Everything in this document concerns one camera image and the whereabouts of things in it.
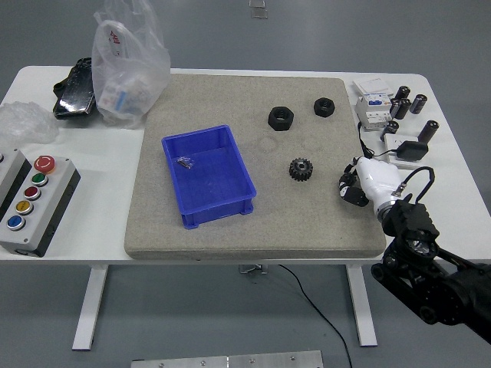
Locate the black power adapter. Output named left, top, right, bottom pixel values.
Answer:
left=394, top=140, right=430, bottom=162

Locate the blue plastic box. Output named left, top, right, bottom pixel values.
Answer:
left=160, top=124, right=257, bottom=231

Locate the white small carton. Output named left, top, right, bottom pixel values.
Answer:
left=352, top=76, right=394, bottom=99

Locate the large black gear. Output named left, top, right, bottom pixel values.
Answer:
left=288, top=157, right=314, bottom=183

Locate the white blue carton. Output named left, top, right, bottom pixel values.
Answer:
left=98, top=80, right=131, bottom=113

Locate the grey push-button control box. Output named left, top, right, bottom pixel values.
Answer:
left=0, top=154, right=82, bottom=258

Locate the silver metal plate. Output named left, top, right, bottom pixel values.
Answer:
left=130, top=350, right=324, bottom=368

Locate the white wall socket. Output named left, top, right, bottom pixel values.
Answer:
left=384, top=133, right=427, bottom=170

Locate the grey-brown mat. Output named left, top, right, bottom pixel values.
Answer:
left=124, top=73, right=387, bottom=260

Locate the white table leg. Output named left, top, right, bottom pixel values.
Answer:
left=71, top=264, right=109, bottom=351
left=344, top=264, right=379, bottom=347

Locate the black floor cable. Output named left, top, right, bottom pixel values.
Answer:
left=277, top=264, right=353, bottom=368

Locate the white circuit breaker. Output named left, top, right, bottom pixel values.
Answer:
left=354, top=95, right=394, bottom=133

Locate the large black hex nut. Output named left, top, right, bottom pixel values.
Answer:
left=267, top=106, right=295, bottom=133

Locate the small black hex nut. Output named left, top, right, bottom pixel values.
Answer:
left=313, top=97, right=338, bottom=118

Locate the black wrapped package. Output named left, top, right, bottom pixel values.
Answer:
left=52, top=57, right=97, bottom=120

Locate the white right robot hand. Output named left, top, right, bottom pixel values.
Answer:
left=337, top=156, right=403, bottom=215

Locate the black adapter cord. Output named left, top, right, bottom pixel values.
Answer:
left=357, top=122, right=399, bottom=160

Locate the clear bubble wrap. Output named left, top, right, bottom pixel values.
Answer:
left=0, top=100, right=61, bottom=145

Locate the translucent white plastic bag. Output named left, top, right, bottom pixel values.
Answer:
left=91, top=0, right=172, bottom=130

